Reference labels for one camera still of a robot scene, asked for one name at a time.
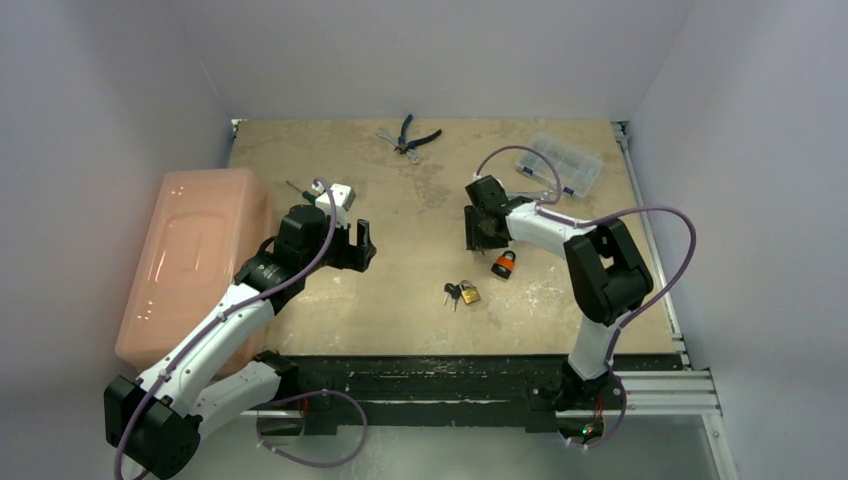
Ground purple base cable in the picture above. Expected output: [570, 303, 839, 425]
[255, 389, 369, 470]

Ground aluminium frame rail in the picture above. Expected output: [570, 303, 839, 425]
[611, 120, 740, 480]

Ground large silver wrench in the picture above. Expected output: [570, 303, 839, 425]
[506, 191, 553, 201]

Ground green handled screwdriver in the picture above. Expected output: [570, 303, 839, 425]
[285, 180, 316, 205]

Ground black key bunch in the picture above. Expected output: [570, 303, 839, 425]
[443, 283, 462, 312]

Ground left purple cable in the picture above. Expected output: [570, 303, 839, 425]
[112, 176, 339, 480]

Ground brass padlock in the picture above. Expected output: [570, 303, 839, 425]
[459, 280, 481, 305]

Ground blue black pliers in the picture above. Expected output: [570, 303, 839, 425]
[394, 113, 443, 156]

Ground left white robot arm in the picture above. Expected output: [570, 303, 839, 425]
[104, 204, 377, 479]

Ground small silver wrench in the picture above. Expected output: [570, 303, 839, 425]
[375, 127, 424, 165]

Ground orange black padlock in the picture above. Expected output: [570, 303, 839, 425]
[490, 250, 517, 280]

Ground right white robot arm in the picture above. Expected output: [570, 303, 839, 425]
[464, 175, 654, 411]

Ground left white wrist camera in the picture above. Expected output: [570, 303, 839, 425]
[312, 182, 356, 228]

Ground clear plastic organizer box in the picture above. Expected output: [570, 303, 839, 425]
[516, 132, 603, 198]

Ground pink plastic storage box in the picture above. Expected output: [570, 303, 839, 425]
[115, 169, 274, 371]

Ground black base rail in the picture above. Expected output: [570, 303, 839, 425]
[258, 354, 627, 437]

